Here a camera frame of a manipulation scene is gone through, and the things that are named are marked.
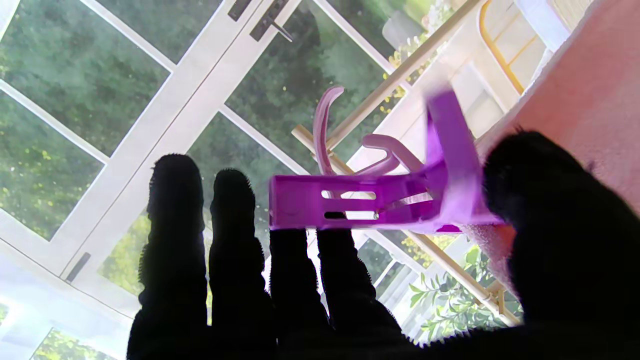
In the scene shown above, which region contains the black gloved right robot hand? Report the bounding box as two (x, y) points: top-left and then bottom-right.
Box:
(127, 131), (640, 360)

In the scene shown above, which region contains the pink square towel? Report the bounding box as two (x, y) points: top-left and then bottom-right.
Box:
(462, 0), (640, 296)

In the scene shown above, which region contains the purple clothes peg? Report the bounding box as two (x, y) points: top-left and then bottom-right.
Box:
(268, 90), (503, 235)

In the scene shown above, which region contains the pink plastic clothes hanger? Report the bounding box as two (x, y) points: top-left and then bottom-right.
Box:
(312, 86), (426, 176)

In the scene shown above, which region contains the wooden hanging rack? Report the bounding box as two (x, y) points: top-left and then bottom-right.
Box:
(291, 0), (523, 327)

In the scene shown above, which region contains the printed garden backdrop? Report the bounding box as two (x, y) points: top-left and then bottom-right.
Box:
(0, 0), (596, 360)

